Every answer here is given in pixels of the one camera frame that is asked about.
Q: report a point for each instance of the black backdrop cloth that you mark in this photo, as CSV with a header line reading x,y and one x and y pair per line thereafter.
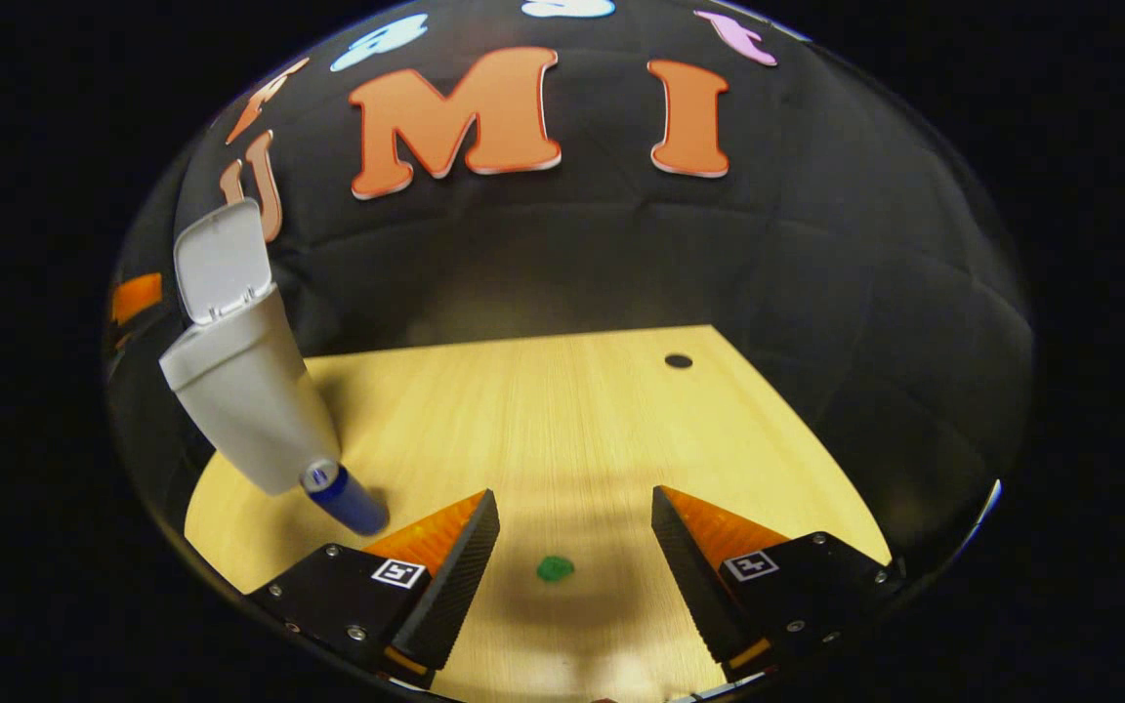
x,y
621,244

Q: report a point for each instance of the white desktop garbage bin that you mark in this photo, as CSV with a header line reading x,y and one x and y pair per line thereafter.
x,y
240,391

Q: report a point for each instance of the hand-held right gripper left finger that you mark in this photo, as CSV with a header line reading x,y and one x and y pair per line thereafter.
x,y
450,586

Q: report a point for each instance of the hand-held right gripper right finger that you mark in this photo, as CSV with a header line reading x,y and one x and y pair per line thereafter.
x,y
699,586

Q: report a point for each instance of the green paper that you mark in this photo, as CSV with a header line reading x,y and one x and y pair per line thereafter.
x,y
555,568

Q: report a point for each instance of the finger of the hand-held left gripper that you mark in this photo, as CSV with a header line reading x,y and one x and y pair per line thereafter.
x,y
136,296

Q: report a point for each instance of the wooden desktop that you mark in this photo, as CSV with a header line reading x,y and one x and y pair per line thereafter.
x,y
543,439

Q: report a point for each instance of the blue pop can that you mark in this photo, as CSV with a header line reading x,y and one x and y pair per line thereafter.
x,y
348,500

